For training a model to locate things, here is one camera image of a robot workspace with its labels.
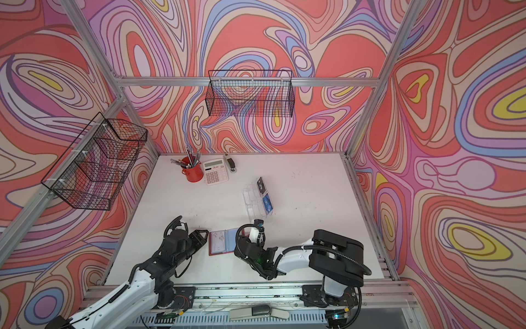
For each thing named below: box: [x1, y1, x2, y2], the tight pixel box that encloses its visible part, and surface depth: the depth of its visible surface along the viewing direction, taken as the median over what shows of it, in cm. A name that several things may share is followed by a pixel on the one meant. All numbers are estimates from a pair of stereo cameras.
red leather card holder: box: [208, 227, 239, 257], surface depth 88 cm
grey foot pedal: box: [229, 305, 290, 321], surface depth 69 cm
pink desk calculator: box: [202, 158, 230, 186], surface depth 110 cm
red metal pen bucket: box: [180, 156, 205, 184], surface depth 109 cm
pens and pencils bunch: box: [169, 145, 201, 169], surface depth 104 cm
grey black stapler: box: [224, 154, 237, 174], surface depth 113 cm
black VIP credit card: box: [256, 176, 266, 194], surface depth 97 cm
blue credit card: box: [262, 193, 274, 213], surface depth 90 cm
